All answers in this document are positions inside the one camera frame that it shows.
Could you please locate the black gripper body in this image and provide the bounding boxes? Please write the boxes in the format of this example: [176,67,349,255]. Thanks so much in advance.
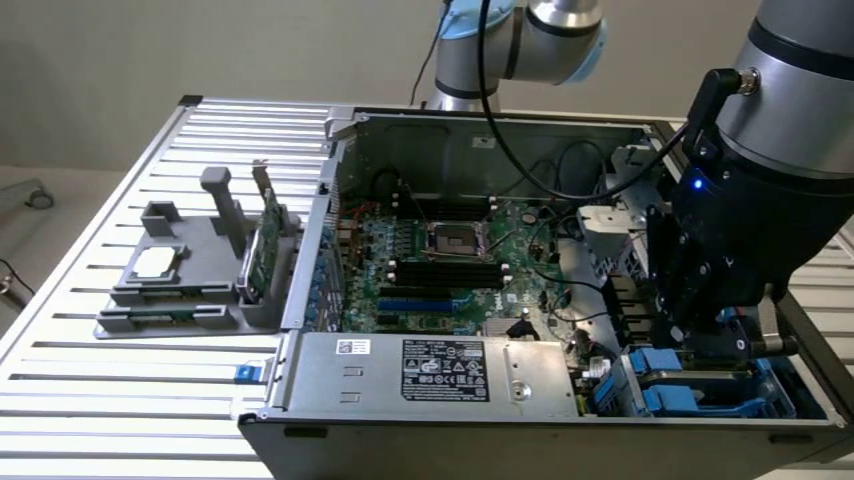
[668,133,854,312]

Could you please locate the blue disk bay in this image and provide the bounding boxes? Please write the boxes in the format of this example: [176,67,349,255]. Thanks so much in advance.
[589,344,812,419]

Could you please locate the silver disk drive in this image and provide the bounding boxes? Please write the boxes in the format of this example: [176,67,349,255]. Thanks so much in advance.
[234,230,276,306]

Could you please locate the silver chipset heatsink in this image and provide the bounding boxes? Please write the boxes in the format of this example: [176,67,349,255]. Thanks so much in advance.
[477,318,519,342]

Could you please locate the green motherboard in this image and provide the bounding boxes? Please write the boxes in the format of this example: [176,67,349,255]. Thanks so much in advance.
[317,192,628,339]

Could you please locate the CPU socket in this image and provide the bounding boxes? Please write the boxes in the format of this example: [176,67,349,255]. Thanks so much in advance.
[420,219,499,261]

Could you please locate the black RAM slots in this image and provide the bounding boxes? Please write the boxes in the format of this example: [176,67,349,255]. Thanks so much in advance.
[394,192,496,215]
[392,259,512,287]

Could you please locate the blue expansion slot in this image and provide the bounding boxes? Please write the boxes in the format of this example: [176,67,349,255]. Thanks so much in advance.
[376,297,452,313]

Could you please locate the silver power supply unit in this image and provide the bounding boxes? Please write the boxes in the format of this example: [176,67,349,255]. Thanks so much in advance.
[269,332,580,419]

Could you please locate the open black PC case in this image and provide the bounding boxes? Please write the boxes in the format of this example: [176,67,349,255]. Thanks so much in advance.
[236,104,854,480]

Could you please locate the green graphics card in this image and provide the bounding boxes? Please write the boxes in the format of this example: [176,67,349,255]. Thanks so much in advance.
[249,157,289,294]

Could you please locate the grey parts rack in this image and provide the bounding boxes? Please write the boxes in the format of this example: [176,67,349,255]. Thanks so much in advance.
[92,158,308,341]

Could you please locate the green RAM stick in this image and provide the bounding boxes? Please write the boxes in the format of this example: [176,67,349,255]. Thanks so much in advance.
[125,307,208,327]

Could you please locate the silver CPU chip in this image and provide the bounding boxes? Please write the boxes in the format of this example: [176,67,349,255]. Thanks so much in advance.
[130,246,182,277]

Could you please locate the grey chair caster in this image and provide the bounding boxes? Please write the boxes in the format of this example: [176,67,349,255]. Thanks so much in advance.
[0,178,56,209]

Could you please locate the grey plastic fan duct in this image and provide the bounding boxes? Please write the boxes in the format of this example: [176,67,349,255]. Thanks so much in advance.
[575,201,645,261]

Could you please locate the thin black wire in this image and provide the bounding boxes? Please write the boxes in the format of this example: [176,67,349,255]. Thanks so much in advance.
[525,239,612,326]

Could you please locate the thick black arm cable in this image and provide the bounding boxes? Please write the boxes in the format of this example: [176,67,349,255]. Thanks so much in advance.
[476,0,695,201]

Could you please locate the thin brown cable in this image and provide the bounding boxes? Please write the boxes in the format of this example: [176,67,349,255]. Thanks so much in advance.
[407,0,459,107]

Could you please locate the black floor cable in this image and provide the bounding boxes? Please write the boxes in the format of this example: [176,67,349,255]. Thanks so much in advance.
[0,257,36,304]

